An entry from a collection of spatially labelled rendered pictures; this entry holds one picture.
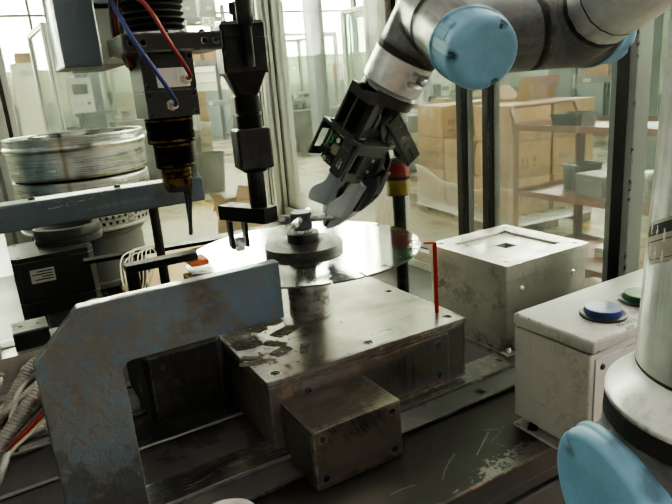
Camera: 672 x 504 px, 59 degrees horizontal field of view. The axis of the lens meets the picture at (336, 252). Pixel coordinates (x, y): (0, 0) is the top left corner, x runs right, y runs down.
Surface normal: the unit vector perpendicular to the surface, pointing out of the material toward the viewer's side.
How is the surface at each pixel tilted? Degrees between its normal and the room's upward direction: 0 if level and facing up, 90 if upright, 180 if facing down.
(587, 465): 97
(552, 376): 90
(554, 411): 90
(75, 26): 90
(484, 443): 0
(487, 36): 111
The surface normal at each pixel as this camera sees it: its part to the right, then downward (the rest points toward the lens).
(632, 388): -0.75, -0.60
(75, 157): 0.35, 0.23
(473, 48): 0.22, 0.58
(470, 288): -0.86, 0.20
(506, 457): -0.07, -0.96
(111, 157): 0.75, 0.12
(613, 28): -0.30, 0.95
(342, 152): -0.66, 0.08
